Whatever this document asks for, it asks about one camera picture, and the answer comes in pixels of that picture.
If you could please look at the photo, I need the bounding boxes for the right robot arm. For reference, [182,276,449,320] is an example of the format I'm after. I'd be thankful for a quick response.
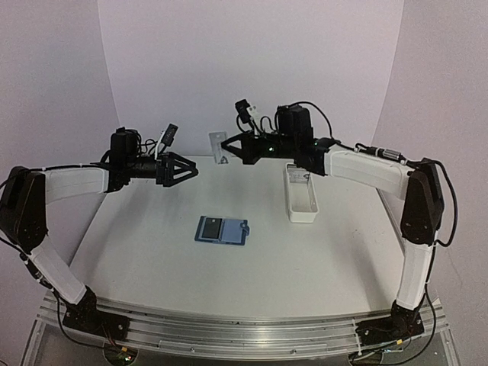
[221,99,444,310]

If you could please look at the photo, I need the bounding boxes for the blue card holder wallet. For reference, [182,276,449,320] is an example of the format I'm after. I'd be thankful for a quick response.
[194,216,250,246]

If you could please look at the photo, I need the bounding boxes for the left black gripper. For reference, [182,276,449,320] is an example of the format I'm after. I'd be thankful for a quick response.
[125,151,197,186]

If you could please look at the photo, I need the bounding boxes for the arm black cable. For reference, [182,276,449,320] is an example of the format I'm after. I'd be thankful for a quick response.
[55,293,111,346]
[289,100,458,248]

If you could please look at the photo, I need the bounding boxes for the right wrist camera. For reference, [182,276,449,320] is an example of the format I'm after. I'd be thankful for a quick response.
[235,99,261,124]

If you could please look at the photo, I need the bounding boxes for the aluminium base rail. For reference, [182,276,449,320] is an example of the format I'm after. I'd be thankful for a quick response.
[21,293,459,365]

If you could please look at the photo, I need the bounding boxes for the white plastic tray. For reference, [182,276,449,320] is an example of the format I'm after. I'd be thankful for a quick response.
[284,163,319,224]

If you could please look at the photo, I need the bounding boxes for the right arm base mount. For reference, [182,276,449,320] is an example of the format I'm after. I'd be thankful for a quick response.
[355,297,425,345]

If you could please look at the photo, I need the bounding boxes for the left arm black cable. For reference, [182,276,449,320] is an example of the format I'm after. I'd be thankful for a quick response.
[55,293,111,346]

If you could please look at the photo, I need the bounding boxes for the black VIP card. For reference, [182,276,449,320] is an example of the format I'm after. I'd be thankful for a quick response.
[201,217,223,240]

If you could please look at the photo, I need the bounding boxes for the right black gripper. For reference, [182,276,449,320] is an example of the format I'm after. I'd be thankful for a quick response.
[223,126,299,162]

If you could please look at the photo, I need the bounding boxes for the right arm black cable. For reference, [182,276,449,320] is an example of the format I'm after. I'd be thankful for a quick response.
[289,100,458,248]

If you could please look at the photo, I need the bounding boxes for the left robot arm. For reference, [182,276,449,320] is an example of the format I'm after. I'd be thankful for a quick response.
[1,124,198,332]

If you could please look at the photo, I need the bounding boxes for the silver credit card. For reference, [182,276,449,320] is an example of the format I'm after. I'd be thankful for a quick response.
[209,131,230,165]

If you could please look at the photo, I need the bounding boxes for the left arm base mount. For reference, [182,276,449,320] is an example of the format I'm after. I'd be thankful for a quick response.
[60,287,130,341]

